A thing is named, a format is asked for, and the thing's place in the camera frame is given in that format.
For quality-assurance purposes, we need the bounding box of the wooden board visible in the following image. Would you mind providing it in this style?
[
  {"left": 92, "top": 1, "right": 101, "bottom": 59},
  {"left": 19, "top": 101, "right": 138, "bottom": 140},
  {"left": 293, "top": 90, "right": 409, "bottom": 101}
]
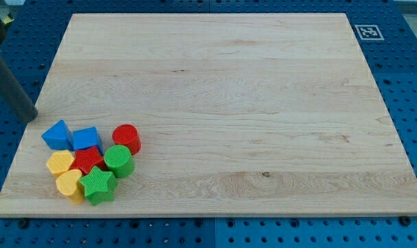
[{"left": 0, "top": 13, "right": 417, "bottom": 218}]

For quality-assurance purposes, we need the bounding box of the yellow hexagon block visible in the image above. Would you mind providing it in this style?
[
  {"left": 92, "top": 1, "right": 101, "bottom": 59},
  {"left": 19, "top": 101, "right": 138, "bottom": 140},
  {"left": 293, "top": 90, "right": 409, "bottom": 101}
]
[{"left": 46, "top": 149, "right": 74, "bottom": 178}]

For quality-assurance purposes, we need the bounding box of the white fiducial marker tag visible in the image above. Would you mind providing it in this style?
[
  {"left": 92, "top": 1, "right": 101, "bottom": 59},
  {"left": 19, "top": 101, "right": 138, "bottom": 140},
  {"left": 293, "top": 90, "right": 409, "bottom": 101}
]
[{"left": 354, "top": 24, "right": 384, "bottom": 41}]

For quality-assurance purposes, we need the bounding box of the green star block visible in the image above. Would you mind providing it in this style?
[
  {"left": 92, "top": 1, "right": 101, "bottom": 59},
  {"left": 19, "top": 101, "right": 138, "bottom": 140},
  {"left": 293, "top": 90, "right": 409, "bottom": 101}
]
[{"left": 79, "top": 166, "right": 118, "bottom": 206}]

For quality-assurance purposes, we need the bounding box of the blue triangle block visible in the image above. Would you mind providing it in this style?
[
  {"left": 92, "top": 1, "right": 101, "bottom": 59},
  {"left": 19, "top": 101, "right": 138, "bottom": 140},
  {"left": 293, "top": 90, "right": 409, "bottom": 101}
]
[{"left": 41, "top": 120, "right": 74, "bottom": 151}]

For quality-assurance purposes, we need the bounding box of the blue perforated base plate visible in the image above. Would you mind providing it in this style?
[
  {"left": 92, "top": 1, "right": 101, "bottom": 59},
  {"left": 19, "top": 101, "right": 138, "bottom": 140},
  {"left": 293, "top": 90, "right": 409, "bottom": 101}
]
[{"left": 0, "top": 0, "right": 417, "bottom": 247}]

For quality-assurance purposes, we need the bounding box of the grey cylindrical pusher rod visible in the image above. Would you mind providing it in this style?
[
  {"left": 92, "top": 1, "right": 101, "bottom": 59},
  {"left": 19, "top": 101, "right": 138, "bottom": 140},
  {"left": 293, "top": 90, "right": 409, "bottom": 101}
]
[{"left": 0, "top": 19, "right": 38, "bottom": 123}]

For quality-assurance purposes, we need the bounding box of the blue cube block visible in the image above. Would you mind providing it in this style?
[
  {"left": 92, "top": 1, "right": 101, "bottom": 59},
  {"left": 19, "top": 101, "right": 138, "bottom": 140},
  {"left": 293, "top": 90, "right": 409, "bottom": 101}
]
[{"left": 73, "top": 127, "right": 103, "bottom": 154}]

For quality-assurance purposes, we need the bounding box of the red cylinder block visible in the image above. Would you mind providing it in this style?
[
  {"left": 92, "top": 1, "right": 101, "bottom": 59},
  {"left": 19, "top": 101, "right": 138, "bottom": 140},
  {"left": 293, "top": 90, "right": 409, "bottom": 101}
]
[{"left": 112, "top": 124, "right": 142, "bottom": 155}]

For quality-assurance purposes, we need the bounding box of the yellow heart block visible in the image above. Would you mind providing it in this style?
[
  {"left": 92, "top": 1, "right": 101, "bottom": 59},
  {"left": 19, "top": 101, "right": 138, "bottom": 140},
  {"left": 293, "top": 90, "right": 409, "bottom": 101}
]
[{"left": 56, "top": 169, "right": 85, "bottom": 205}]

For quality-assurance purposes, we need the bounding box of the red star block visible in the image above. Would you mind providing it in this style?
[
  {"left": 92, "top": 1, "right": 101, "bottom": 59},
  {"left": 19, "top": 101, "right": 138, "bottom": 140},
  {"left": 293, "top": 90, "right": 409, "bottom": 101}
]
[{"left": 70, "top": 146, "right": 108, "bottom": 175}]

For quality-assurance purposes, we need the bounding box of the green cylinder block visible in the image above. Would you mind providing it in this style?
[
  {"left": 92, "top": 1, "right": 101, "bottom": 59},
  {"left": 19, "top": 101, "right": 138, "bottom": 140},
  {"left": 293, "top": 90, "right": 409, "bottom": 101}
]
[{"left": 104, "top": 145, "right": 136, "bottom": 178}]

